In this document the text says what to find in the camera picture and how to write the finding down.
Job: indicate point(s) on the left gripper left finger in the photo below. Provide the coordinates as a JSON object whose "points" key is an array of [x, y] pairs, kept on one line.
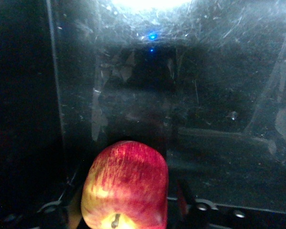
{"points": [[72, 207]]}

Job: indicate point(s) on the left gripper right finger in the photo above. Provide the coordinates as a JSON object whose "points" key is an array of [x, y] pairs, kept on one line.
{"points": [[178, 207]]}

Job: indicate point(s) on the red apple with yellow patch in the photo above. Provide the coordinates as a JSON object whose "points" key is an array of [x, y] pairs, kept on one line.
{"points": [[126, 179]]}

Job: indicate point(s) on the black plastic box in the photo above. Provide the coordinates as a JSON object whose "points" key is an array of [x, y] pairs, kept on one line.
{"points": [[228, 71]]}

